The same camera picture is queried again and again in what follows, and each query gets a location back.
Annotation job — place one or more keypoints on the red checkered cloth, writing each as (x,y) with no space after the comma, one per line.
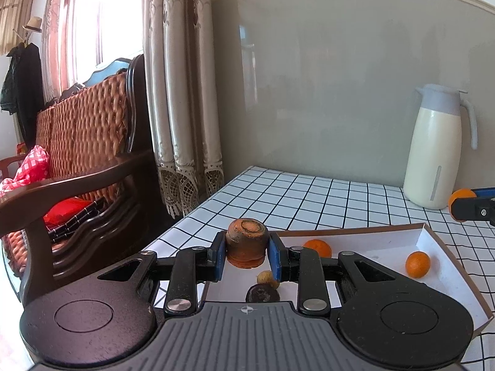
(29,166)

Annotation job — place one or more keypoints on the sheer pink lace curtain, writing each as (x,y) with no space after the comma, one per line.
(56,34)

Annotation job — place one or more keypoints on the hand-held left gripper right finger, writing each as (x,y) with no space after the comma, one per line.
(274,259)

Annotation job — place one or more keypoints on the straw hat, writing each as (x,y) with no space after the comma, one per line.
(33,24)

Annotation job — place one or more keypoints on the cream thermos jug grey lid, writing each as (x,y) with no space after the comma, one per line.
(431,154)

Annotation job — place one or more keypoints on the beige embroidered curtain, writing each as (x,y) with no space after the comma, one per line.
(181,85)

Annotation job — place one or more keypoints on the small orange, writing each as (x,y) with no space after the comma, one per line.
(318,247)
(460,195)
(417,264)

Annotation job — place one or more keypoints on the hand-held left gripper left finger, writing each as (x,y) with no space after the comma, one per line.
(220,258)

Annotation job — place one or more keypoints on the wooden sofa with woven cushion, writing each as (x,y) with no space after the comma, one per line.
(89,139)

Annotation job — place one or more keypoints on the dark brown round fruit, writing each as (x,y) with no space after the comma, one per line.
(262,293)

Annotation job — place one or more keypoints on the small yellowish fruit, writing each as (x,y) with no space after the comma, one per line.
(266,278)

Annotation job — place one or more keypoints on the red checkered pillow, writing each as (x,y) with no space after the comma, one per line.
(65,210)

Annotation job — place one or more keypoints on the black grid white tablecloth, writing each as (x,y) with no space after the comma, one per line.
(309,201)

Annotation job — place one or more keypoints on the white cardboard box tray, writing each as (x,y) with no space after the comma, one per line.
(371,243)

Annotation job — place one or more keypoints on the black striped cloth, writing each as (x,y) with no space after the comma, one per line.
(85,222)

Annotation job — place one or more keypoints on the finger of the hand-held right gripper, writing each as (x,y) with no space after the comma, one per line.
(473,209)
(485,192)

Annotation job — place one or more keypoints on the window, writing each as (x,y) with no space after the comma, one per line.
(104,19)

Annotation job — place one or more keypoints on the brown carrot stump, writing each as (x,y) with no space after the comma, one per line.
(247,243)

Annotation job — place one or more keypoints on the dark hanging coat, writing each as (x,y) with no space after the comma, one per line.
(23,92)

